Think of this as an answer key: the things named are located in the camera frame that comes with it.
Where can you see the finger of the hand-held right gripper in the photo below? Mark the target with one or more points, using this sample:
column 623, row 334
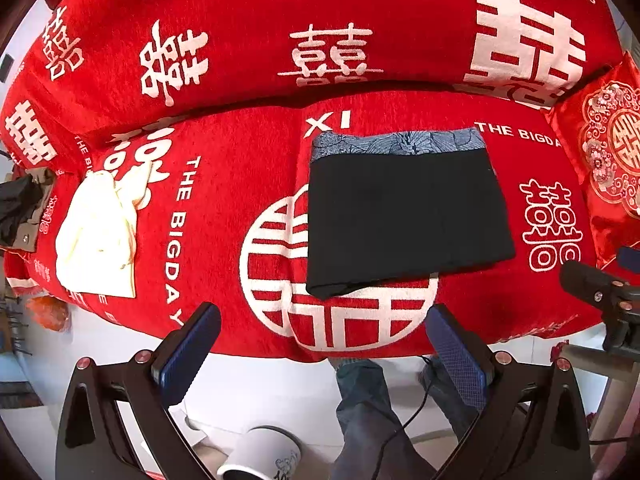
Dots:
column 585, row 280
column 629, row 260

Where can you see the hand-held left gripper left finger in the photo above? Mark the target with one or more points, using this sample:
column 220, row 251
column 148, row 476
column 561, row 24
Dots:
column 192, row 350

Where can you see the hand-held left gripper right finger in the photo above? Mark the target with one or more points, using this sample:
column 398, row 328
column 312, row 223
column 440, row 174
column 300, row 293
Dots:
column 457, row 355

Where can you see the black pants with blue waistband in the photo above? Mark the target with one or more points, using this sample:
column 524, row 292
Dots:
column 400, row 210

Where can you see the person's right leg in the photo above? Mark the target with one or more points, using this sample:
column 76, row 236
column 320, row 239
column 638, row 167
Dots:
column 450, row 400

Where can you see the person's leg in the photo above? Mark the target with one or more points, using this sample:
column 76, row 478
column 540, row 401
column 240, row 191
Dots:
column 370, row 420
column 450, row 400

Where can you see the person's left leg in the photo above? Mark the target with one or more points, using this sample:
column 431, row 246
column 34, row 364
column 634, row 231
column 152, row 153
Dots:
column 370, row 420

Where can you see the red embroidered cushion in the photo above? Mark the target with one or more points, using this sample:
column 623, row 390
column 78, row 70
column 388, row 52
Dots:
column 615, row 150

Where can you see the white cup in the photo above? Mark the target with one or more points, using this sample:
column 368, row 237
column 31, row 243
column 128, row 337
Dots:
column 260, row 452

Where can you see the cream cloth garment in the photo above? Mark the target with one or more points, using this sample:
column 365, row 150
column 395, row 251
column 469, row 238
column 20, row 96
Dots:
column 95, row 240

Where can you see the orange plastic bag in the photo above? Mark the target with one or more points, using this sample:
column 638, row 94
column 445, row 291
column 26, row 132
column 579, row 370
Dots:
column 47, row 312

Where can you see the black metal rack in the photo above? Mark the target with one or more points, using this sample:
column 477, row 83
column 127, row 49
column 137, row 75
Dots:
column 12, row 325

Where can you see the dark crumpled garment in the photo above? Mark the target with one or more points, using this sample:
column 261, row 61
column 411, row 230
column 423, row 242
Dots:
column 15, row 205

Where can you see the red printed blanket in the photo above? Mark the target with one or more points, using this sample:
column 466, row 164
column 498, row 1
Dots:
column 350, row 5

